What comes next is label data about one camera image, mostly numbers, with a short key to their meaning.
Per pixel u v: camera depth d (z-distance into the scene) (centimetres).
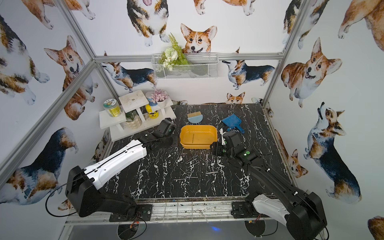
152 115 109
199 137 104
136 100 95
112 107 90
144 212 74
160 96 92
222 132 74
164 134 61
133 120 104
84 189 39
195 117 116
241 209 74
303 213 38
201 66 92
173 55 78
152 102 95
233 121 113
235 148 60
